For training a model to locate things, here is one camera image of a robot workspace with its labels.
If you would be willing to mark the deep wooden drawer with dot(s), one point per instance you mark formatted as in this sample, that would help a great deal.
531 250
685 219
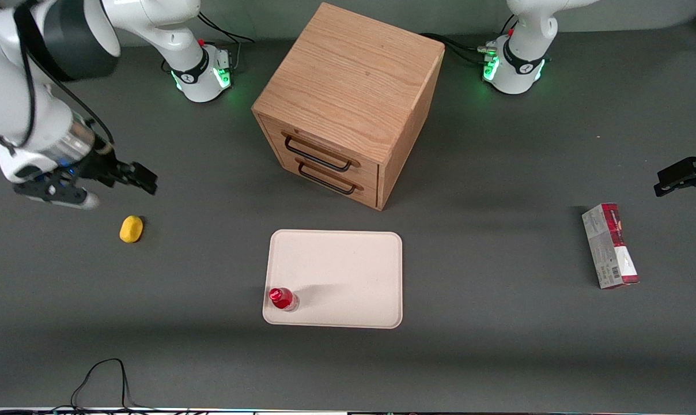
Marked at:
348 193

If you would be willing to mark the cream rectangular tray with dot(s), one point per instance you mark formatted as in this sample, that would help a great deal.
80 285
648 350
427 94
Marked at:
342 271

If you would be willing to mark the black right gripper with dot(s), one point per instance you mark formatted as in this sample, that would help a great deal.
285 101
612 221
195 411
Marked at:
104 167

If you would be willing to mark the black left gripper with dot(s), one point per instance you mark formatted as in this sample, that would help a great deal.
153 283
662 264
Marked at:
685 173

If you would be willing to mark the red coke bottle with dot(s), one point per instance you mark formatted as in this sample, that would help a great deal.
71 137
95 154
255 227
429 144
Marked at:
281 298

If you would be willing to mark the yellow lemon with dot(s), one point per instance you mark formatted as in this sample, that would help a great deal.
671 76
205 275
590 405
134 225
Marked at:
131 229

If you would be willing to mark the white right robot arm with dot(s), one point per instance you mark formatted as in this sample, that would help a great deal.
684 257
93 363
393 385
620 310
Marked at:
14 86

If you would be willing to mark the grey and red carton box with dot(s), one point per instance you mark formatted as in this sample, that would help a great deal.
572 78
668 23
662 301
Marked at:
610 245

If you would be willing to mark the shallow wooden drawer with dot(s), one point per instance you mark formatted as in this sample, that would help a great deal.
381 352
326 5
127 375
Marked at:
325 144

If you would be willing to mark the wooden drawer cabinet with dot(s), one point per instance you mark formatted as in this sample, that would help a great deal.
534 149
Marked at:
348 80

